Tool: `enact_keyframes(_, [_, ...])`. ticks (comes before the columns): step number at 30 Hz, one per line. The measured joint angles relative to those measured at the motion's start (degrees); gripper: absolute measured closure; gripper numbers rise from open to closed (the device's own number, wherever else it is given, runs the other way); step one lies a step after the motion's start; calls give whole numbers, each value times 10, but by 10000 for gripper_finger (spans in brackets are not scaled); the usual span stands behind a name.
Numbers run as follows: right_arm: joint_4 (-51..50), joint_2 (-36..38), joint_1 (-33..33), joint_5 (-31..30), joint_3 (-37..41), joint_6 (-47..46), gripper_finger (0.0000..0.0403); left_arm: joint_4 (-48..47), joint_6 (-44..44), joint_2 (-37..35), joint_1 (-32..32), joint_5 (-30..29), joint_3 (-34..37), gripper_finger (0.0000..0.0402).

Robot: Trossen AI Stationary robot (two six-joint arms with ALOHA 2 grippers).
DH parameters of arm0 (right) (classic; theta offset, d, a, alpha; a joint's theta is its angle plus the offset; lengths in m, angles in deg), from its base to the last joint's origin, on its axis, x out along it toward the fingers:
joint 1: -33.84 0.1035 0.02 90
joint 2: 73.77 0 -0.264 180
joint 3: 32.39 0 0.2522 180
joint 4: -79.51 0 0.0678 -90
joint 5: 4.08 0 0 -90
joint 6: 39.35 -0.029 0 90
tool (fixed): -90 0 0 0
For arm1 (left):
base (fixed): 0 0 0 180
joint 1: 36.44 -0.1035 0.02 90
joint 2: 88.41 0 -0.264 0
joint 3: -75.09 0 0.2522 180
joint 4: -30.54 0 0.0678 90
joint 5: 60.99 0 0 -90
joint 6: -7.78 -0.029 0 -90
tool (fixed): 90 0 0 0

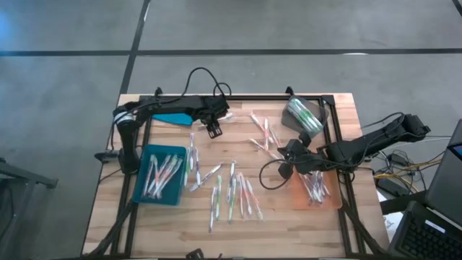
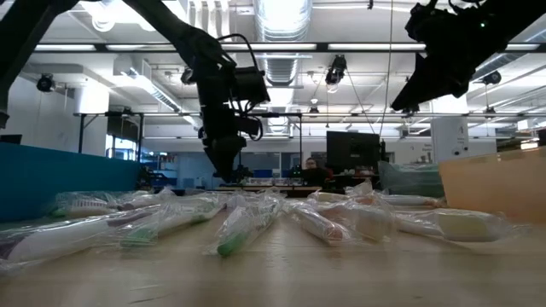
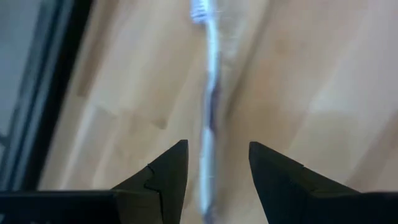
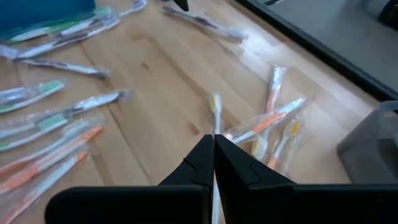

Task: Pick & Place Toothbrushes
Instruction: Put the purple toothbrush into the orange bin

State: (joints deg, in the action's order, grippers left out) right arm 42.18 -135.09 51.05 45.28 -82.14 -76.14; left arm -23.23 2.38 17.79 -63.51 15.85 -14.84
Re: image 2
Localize black computer monitor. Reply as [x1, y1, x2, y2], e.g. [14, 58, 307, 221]
[326, 130, 381, 168]

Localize silver round ventilation duct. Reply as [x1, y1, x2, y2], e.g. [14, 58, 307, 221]
[252, 0, 313, 84]
[468, 25, 546, 89]

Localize black overhead crossbar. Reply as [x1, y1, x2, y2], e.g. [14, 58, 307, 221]
[33, 42, 546, 54]

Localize black metal rack frame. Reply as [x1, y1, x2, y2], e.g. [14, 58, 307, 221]
[73, 111, 305, 185]

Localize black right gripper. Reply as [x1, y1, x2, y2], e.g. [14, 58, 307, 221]
[390, 0, 546, 113]

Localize teal plastic bin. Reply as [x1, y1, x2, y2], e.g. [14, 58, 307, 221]
[0, 142, 142, 223]

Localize green white toothbrush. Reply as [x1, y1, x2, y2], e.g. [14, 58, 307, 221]
[119, 200, 224, 249]
[49, 190, 117, 219]
[214, 194, 286, 258]

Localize wooden workstation table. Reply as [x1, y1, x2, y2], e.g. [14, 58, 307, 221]
[215, 183, 323, 198]

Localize black overhead camera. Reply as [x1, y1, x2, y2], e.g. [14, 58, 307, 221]
[324, 54, 349, 86]

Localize purple white wrapped toothbrush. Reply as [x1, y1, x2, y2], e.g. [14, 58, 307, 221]
[113, 187, 177, 211]
[178, 192, 240, 210]
[0, 208, 163, 266]

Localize grey plastic bin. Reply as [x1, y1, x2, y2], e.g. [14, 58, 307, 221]
[377, 160, 444, 198]

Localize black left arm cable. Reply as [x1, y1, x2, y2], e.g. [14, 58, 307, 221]
[215, 32, 265, 142]

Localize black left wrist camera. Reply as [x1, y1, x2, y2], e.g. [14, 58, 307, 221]
[235, 114, 264, 141]

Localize white ceiling air duct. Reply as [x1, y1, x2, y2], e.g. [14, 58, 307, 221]
[113, 57, 184, 112]

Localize orange translucent plastic bin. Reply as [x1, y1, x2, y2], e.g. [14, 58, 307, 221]
[439, 147, 546, 225]

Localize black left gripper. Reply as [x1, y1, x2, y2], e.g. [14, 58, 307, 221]
[198, 101, 248, 184]

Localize person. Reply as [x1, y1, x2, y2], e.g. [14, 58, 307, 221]
[301, 157, 333, 188]

